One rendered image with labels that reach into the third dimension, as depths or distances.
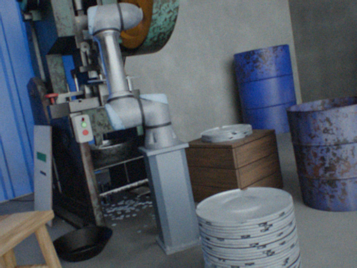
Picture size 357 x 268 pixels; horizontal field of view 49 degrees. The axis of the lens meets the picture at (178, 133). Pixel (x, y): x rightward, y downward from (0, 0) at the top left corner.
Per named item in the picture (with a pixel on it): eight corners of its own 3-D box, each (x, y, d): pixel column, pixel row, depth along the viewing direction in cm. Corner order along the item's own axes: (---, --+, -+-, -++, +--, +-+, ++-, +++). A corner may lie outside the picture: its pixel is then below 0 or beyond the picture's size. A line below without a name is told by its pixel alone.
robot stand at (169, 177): (206, 243, 171) (188, 142, 165) (166, 255, 166) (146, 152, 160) (192, 229, 189) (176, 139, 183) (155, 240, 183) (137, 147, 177)
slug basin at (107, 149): (145, 154, 238) (142, 138, 237) (93, 169, 220) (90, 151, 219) (121, 151, 267) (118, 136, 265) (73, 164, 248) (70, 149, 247)
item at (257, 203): (287, 185, 129) (287, 183, 129) (297, 218, 101) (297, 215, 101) (202, 195, 135) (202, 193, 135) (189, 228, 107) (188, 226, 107)
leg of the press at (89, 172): (109, 229, 210) (73, 61, 198) (88, 237, 203) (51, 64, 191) (58, 202, 286) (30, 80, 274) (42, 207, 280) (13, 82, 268)
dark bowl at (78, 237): (126, 249, 179) (123, 234, 178) (62, 276, 163) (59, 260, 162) (101, 234, 204) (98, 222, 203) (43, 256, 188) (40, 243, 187)
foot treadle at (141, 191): (156, 198, 213) (154, 188, 212) (141, 203, 208) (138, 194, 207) (111, 184, 262) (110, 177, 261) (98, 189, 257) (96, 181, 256)
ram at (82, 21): (109, 61, 229) (99, 10, 225) (85, 65, 221) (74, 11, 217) (98, 65, 244) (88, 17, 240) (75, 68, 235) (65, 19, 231)
